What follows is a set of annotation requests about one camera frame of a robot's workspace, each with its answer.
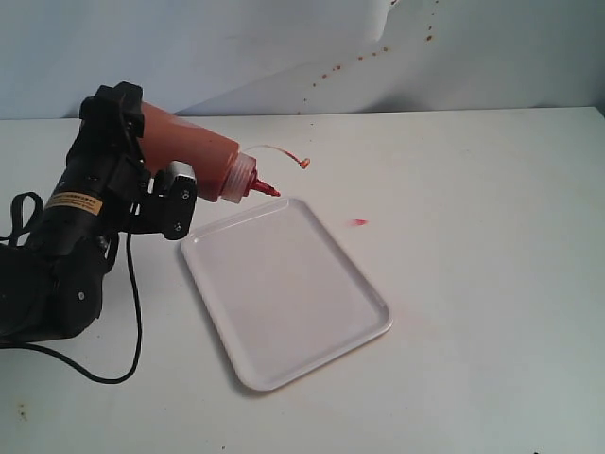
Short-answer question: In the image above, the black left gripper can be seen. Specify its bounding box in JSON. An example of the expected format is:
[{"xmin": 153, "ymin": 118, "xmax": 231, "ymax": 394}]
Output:
[{"xmin": 42, "ymin": 81, "xmax": 149, "ymax": 236}]

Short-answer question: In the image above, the red sauce squeeze bottle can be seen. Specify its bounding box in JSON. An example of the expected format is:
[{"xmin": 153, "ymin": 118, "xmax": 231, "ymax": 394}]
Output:
[{"xmin": 139, "ymin": 102, "xmax": 281, "ymax": 203}]

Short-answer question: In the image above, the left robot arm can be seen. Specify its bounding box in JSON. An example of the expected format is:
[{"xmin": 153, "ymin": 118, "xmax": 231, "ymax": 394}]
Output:
[{"xmin": 1, "ymin": 81, "xmax": 148, "ymax": 342}]

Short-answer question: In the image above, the white rectangular tray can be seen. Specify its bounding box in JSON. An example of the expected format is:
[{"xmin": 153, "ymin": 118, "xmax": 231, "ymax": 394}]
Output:
[{"xmin": 181, "ymin": 198, "xmax": 392, "ymax": 393}]

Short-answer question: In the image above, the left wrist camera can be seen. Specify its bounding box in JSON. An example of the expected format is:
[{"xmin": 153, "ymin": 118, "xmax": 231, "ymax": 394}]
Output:
[{"xmin": 152, "ymin": 161, "xmax": 198, "ymax": 240}]

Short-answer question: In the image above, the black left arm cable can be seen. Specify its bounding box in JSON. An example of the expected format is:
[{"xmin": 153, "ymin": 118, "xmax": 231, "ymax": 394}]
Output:
[{"xmin": 0, "ymin": 191, "xmax": 144, "ymax": 385}]

